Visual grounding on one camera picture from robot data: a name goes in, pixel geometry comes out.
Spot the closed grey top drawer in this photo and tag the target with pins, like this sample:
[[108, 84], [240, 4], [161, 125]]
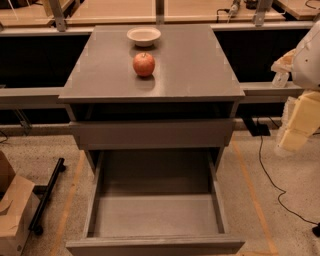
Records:
[[152, 134]]

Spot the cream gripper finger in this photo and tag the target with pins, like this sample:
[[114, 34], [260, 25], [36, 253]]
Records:
[[300, 120], [284, 63]]

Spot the cardboard box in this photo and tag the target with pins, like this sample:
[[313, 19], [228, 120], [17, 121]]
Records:
[[17, 208]]

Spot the white bowl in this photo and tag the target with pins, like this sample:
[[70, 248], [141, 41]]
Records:
[[143, 36]]

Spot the red apple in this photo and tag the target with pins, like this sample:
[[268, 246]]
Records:
[[143, 64]]

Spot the clear sanitizer bottle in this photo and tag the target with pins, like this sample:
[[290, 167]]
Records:
[[280, 79]]

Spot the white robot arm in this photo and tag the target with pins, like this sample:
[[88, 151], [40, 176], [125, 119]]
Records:
[[306, 61]]

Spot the black bar stand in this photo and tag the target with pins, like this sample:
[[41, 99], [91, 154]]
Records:
[[44, 192]]

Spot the open grey middle drawer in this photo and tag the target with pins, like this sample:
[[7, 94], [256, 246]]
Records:
[[155, 203]]

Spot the grey drawer cabinet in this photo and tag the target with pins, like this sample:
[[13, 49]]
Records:
[[178, 92]]

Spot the grey metal rail frame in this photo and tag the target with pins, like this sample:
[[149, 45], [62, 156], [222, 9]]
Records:
[[45, 95]]

